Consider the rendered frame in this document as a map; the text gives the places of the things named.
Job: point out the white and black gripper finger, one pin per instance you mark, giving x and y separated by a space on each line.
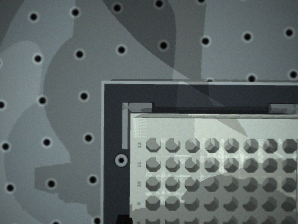
124 219

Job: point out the white well plate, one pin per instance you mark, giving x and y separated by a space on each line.
167 149

